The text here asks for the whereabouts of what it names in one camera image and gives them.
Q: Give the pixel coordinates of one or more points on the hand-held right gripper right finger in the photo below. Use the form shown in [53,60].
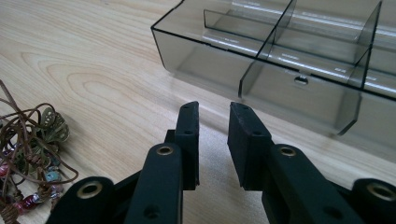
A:
[264,168]

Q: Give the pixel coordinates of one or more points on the smoky clear plastic organizer box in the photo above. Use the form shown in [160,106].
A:
[280,62]

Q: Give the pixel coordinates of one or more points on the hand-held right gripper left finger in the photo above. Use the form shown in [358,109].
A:
[174,168]

